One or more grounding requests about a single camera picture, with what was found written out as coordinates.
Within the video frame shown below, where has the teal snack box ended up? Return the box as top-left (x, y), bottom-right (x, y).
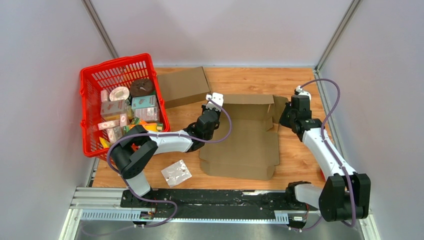
top-left (131, 95), bottom-right (158, 110)

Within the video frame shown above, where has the brown round cake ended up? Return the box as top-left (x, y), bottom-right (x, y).
top-left (129, 78), bottom-right (155, 98)

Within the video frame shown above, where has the red plastic basket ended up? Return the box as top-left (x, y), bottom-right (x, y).
top-left (80, 53), bottom-right (171, 160)

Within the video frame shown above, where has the pink white tape roll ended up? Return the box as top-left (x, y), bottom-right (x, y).
top-left (109, 86), bottom-right (131, 102)

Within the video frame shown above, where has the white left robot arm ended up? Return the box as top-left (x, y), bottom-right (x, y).
top-left (106, 101), bottom-right (224, 208)

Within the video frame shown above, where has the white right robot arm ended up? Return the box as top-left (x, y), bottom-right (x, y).
top-left (279, 95), bottom-right (371, 223)

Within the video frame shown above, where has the pink white carton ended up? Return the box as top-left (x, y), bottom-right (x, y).
top-left (100, 100), bottom-right (129, 121)

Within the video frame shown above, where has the brown cardboard box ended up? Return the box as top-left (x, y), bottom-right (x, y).
top-left (157, 66), bottom-right (211, 109)

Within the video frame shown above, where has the orange snack box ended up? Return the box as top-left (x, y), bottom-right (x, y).
top-left (123, 120), bottom-right (164, 132)

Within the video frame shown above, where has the clear plastic bag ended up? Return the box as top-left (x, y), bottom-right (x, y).
top-left (161, 159), bottom-right (192, 188)

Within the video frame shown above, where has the aluminium front rail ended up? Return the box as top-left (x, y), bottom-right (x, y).
top-left (70, 187), bottom-right (321, 225)

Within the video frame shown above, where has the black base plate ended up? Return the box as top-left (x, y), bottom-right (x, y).
top-left (120, 188), bottom-right (308, 220)

